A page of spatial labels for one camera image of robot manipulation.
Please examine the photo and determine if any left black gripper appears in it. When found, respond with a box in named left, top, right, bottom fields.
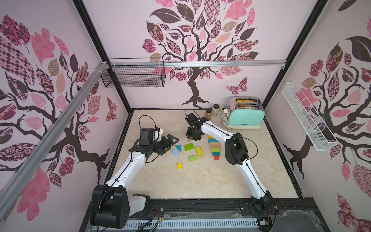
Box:
left=149, top=134, right=179, bottom=156

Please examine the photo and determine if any green block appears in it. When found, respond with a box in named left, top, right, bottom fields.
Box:
left=184, top=143, right=194, bottom=151
left=189, top=155, right=198, bottom=162
left=211, top=148, right=220, bottom=153

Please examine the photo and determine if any yellow rectangular block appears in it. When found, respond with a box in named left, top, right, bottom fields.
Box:
left=195, top=147, right=203, bottom=157

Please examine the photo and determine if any teal long block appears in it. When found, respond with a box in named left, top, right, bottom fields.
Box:
left=208, top=139, right=219, bottom=143

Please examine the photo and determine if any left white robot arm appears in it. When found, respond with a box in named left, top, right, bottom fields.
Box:
left=90, top=134, right=179, bottom=229

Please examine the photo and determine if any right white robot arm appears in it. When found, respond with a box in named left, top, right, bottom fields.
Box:
left=185, top=114, right=274, bottom=215

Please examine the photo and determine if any light blue cube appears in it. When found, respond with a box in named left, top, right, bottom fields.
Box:
left=172, top=149, right=179, bottom=156

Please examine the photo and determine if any brown spice jar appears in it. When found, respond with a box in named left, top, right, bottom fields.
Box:
left=205, top=109, right=212, bottom=120

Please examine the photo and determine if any pale spice jar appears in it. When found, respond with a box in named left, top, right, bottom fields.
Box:
left=212, top=104, right=220, bottom=117

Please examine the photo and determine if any mint green toaster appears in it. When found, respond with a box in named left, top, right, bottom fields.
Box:
left=227, top=96, right=265, bottom=130

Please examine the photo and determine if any white toaster cord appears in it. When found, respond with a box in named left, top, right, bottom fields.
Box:
left=221, top=106, right=231, bottom=130

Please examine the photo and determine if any black wire basket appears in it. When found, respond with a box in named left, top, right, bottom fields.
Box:
left=100, top=57, right=166, bottom=88

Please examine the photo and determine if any white cable duct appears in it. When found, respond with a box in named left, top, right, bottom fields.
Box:
left=123, top=218, right=259, bottom=231

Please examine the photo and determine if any aluminium rail back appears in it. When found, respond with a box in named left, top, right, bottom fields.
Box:
left=110, top=60, right=287, bottom=68

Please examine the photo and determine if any aluminium rail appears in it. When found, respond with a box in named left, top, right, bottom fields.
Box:
left=110, top=60, right=287, bottom=68
left=1, top=61, right=108, bottom=221

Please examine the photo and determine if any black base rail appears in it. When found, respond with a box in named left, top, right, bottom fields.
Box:
left=131, top=198, right=319, bottom=218

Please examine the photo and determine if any white wire shelf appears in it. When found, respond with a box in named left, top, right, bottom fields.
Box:
left=282, top=82, right=340, bottom=151

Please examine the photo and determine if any aluminium rail left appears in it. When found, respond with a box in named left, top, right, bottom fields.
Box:
left=1, top=61, right=108, bottom=221

